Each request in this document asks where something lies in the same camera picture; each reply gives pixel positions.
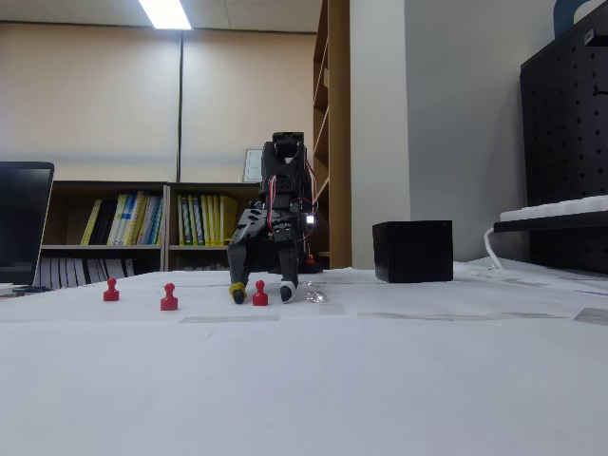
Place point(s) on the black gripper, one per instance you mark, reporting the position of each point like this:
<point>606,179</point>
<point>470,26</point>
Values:
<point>272,231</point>

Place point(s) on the red pawn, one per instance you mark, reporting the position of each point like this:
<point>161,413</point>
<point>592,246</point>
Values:
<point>168,302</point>
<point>111,294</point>
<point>259,298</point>

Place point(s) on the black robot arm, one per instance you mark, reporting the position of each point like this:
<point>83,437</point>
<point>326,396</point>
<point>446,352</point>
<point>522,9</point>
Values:
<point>285,166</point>

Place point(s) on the black box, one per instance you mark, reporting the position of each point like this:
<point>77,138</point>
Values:
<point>413,252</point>

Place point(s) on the wide yellow binder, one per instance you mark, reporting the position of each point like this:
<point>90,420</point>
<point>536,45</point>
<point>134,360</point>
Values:
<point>227,214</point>

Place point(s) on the green white binder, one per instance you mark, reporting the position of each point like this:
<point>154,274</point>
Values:
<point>195,221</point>

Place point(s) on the low wooden bookshelf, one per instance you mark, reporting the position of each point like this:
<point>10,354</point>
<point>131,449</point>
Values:
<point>109,184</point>
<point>214,187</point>

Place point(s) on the framed white certificate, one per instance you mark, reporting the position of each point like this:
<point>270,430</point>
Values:
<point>252,166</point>

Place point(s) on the white paper table cover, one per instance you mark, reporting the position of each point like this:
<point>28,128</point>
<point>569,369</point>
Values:
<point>304,380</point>

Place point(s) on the pale blue book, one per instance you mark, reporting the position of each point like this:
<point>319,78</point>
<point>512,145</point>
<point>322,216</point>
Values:
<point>152,218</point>

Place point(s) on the white yellow book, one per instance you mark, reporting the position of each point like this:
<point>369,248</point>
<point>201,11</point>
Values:
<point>119,216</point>

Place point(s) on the black book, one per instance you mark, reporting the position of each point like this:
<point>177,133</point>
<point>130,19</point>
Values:
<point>103,228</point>

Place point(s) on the thin yellow book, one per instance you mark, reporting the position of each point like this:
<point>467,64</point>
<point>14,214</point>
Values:
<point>91,222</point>

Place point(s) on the white binders row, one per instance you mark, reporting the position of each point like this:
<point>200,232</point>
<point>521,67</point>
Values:
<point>71,273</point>

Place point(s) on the tall wooden bookshelf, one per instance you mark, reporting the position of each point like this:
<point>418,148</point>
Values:
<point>339,71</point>

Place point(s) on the laptop screen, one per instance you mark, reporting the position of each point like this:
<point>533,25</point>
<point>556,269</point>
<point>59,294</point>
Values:
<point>21,223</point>

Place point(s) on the ceiling light panel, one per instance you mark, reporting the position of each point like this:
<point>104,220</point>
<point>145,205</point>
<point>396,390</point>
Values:
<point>164,14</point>

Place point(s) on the black shelf ledge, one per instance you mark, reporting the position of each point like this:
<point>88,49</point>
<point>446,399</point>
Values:
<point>546,226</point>

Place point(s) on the black pegboard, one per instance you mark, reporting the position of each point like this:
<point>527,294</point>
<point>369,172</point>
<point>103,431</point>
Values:
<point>560,119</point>

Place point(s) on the blue rounded object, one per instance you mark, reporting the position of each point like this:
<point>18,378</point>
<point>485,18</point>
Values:
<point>563,16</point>

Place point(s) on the thin black wall pole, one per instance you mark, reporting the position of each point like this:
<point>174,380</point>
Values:
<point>181,95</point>

